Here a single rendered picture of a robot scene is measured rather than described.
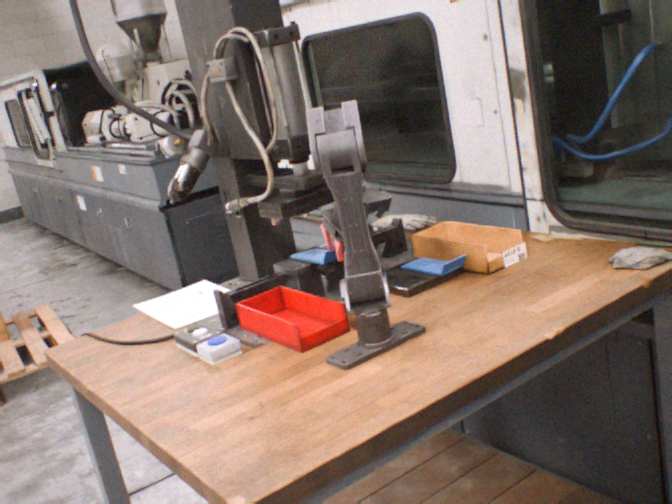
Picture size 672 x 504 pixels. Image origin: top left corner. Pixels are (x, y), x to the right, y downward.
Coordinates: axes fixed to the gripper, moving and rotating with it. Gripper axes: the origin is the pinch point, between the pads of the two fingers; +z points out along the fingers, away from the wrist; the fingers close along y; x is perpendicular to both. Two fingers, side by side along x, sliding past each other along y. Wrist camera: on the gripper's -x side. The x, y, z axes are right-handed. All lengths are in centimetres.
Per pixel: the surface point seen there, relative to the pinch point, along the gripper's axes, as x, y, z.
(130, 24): -142, 449, 140
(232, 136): 7.0, 38.3, -10.3
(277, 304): 13.6, 1.0, 11.3
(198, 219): -102, 247, 182
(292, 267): 7.2, 6.0, 6.3
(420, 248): -24.8, -1.9, 4.3
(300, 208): 4.3, 10.5, -6.6
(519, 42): -55, 12, -40
